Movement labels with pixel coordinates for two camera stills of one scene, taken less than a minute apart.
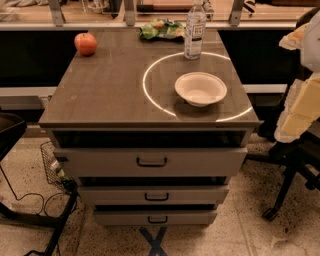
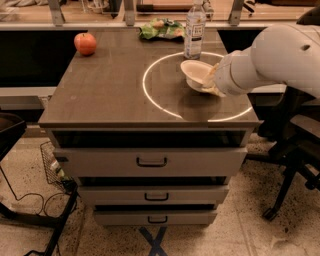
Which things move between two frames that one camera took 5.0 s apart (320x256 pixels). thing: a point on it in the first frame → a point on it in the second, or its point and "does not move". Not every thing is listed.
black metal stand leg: x=41 y=220 does not move
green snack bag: x=162 y=28 does not move
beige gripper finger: x=294 y=39 → x=208 y=79
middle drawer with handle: x=155 y=195 does not move
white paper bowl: x=200 y=88 → x=195 y=72
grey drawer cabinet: x=152 y=137 does not move
